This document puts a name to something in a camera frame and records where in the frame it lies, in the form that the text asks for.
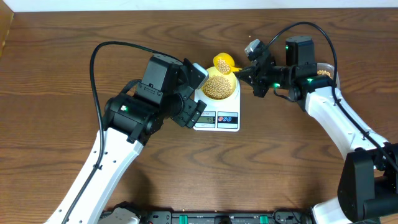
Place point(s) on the yellow plastic bowl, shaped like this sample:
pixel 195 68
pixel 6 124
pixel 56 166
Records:
pixel 231 77

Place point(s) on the soybeans in scoop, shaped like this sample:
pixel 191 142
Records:
pixel 223 67

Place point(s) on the clear plastic container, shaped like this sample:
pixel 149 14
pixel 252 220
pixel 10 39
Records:
pixel 326 66

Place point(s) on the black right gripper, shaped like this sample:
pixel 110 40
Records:
pixel 255 78

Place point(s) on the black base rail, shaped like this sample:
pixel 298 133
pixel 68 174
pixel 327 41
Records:
pixel 125 213

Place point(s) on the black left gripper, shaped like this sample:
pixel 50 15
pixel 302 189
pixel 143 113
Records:
pixel 191 112

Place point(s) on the soybeans pile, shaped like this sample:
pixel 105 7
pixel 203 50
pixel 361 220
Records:
pixel 324 72

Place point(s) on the white digital kitchen scale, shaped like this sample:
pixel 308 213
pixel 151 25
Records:
pixel 219 115

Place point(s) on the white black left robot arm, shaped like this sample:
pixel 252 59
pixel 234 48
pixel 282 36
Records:
pixel 130 119

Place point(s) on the soybeans in yellow bowl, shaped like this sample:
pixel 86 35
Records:
pixel 217 87

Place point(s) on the yellow measuring scoop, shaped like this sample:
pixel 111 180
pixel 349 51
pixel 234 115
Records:
pixel 229 60

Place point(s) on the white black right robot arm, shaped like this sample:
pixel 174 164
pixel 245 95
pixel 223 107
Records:
pixel 367 189

